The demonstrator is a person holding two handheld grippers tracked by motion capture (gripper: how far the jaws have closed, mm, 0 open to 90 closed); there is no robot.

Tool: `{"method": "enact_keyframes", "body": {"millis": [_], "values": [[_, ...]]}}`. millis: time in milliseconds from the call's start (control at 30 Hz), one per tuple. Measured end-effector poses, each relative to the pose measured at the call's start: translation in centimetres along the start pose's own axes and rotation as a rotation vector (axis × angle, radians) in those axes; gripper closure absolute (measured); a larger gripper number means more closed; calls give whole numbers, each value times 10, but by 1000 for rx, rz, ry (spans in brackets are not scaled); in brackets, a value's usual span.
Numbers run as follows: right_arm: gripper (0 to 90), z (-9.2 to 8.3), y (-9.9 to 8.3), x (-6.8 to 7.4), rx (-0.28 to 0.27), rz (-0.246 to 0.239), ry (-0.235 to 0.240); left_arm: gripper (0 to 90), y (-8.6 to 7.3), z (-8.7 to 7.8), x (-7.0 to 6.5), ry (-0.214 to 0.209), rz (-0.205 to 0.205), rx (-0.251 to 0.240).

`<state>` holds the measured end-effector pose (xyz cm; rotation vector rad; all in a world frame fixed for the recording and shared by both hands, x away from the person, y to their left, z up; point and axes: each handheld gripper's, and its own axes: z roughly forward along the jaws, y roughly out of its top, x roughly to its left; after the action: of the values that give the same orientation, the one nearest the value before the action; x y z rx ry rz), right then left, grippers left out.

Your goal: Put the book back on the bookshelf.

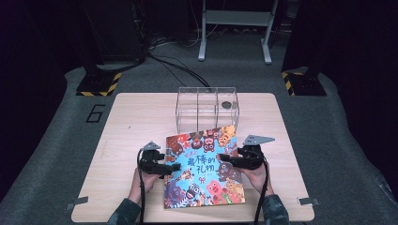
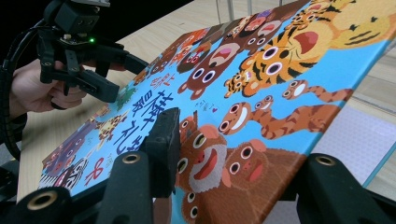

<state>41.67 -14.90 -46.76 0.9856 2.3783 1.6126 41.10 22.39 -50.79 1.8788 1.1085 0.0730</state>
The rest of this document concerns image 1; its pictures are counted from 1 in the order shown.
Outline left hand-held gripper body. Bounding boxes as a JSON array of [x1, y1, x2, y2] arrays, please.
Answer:
[[138, 141, 167, 176]]

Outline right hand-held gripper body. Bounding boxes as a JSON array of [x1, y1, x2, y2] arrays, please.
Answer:
[[237, 134, 276, 171]]

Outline colourful cartoon animal picture book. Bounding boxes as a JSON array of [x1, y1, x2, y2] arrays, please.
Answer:
[[162, 125, 246, 209]]

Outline person's left hand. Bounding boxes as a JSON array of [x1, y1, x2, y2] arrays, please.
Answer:
[[128, 167, 163, 204]]

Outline person's right hand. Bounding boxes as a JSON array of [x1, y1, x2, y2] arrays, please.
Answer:
[[241, 162, 275, 197]]

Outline clear acrylic compartment organizer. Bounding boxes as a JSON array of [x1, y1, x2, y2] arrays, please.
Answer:
[[175, 86, 240, 135]]

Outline grey table clip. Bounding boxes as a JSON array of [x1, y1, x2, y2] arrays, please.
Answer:
[[297, 197, 320, 207], [65, 195, 89, 211]]

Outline black stand with striped base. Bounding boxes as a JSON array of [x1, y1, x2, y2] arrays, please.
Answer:
[[75, 0, 123, 98], [281, 0, 328, 97]]

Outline white metal stand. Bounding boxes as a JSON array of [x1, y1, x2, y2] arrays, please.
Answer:
[[197, 0, 280, 66]]

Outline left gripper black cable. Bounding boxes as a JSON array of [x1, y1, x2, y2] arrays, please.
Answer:
[[136, 149, 146, 225]]

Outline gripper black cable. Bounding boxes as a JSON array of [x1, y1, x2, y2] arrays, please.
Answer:
[[253, 156, 270, 225], [136, 149, 146, 225]]

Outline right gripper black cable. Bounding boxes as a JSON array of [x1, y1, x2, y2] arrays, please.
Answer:
[[253, 156, 270, 225]]

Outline black floor cables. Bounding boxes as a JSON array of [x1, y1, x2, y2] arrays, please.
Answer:
[[145, 37, 211, 88]]

